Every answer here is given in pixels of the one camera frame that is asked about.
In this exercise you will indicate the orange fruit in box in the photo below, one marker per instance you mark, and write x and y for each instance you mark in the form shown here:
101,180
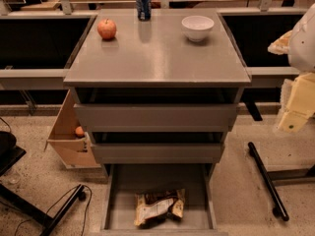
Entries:
79,132

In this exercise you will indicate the black table leg right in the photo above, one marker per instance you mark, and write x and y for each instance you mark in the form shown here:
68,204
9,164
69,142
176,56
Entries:
278,209

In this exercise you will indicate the brown chip bag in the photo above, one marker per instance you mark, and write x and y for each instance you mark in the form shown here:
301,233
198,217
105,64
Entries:
159,205

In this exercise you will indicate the grey middle drawer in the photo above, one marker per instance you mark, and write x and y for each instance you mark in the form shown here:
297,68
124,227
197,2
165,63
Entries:
157,153

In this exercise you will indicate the cardboard box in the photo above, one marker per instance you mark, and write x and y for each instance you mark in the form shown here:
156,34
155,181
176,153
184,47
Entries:
74,152

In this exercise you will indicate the grey drawer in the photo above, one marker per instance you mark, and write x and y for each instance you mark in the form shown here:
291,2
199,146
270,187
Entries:
127,180
157,153
156,118

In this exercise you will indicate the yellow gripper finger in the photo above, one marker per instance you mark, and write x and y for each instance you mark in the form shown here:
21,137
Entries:
281,45
298,102

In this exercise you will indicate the grey top drawer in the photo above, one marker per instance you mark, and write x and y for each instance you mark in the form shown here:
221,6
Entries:
156,118

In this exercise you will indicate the blue soda can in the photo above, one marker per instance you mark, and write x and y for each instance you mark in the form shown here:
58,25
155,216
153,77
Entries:
143,9

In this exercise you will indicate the red apple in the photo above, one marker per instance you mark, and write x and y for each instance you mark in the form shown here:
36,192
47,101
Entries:
107,29

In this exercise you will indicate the grey drawer cabinet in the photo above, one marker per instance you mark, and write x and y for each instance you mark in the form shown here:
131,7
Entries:
154,63

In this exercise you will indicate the white bowl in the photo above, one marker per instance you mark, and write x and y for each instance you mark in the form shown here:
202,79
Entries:
196,28

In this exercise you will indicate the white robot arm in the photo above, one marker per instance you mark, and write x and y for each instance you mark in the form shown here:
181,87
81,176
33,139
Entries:
301,54

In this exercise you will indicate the grey bottom drawer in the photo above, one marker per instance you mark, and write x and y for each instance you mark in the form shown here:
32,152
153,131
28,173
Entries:
127,180

